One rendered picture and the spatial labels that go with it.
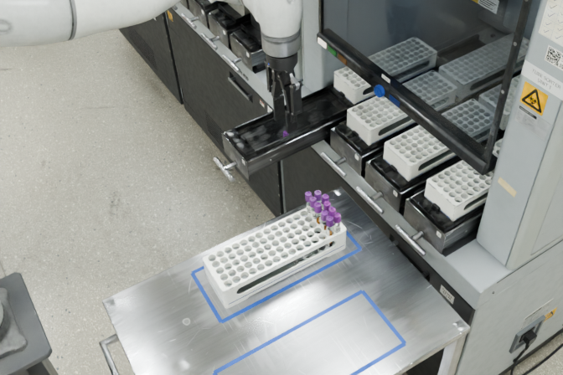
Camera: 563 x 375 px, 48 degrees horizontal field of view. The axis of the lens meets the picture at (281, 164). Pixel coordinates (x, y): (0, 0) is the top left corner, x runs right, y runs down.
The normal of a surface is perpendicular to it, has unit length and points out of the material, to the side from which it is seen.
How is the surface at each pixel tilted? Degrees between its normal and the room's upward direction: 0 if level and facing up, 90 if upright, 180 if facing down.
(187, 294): 0
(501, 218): 90
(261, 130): 0
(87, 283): 0
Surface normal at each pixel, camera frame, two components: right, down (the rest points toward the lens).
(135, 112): -0.05, -0.71
